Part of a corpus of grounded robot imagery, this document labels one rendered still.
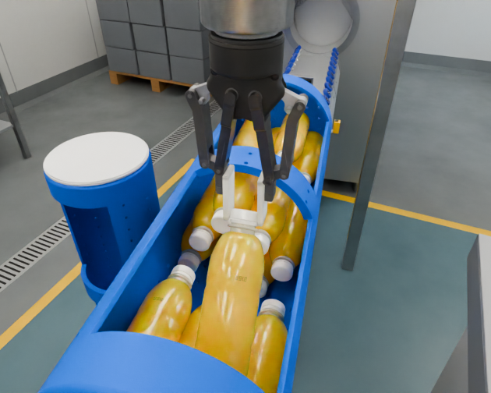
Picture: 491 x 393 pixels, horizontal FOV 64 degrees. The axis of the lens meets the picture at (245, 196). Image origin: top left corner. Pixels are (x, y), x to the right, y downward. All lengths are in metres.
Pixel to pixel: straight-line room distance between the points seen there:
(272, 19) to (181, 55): 3.74
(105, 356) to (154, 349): 0.05
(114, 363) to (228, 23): 0.33
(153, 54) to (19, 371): 3.15
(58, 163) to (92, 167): 0.10
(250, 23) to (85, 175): 0.78
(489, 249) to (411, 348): 1.20
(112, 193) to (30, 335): 1.22
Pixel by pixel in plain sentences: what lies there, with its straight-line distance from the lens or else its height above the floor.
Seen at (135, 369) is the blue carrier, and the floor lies 1.23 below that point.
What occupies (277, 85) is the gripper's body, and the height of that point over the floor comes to 1.44.
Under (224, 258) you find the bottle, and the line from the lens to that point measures 0.49.
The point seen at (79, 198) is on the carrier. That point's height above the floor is 0.99.
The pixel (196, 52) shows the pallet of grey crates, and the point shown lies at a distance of 4.01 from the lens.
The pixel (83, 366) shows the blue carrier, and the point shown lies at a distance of 0.45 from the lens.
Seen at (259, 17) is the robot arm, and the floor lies 1.51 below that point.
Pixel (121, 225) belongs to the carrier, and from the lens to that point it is 1.12.
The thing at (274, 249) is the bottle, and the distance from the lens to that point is 0.72.
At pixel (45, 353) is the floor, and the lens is 2.06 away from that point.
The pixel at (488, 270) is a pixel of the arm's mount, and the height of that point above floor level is 1.07.
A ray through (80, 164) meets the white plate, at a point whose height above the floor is 1.04.
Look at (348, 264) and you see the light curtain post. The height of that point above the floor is 0.04.
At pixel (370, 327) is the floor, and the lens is 2.02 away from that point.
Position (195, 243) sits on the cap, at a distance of 0.71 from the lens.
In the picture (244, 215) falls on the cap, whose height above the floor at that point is 1.27.
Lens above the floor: 1.59
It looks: 36 degrees down
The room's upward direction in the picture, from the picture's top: straight up
